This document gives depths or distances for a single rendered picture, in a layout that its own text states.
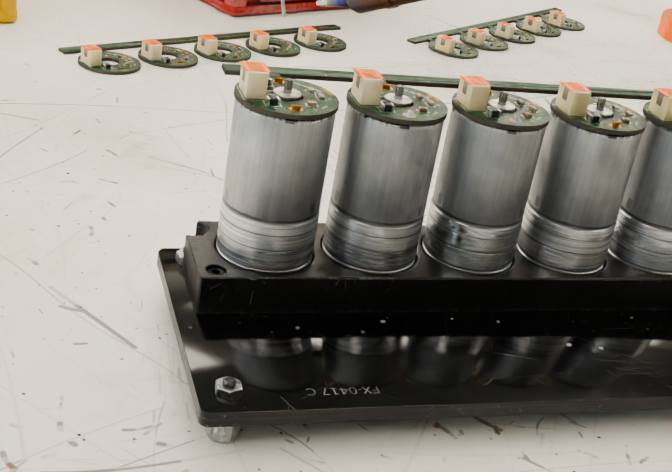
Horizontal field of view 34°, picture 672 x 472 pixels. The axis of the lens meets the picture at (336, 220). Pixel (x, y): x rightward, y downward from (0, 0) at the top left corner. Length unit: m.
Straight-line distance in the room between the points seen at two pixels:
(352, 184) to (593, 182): 0.06
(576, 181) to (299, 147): 0.08
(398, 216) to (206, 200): 0.09
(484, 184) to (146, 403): 0.10
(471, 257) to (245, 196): 0.06
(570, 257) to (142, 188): 0.14
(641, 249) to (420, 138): 0.08
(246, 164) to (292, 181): 0.01
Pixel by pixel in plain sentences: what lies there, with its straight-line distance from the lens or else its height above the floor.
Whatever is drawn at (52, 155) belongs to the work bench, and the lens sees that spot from 0.37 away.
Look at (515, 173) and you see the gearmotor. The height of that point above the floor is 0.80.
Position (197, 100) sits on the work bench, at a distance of 0.43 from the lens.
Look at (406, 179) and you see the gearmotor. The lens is 0.27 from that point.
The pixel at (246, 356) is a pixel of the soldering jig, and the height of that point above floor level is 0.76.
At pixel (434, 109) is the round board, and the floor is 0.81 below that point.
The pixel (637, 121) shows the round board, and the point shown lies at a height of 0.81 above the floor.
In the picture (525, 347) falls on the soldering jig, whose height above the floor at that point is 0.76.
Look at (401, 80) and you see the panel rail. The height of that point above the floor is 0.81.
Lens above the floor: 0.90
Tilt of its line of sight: 26 degrees down
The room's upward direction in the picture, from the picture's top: 10 degrees clockwise
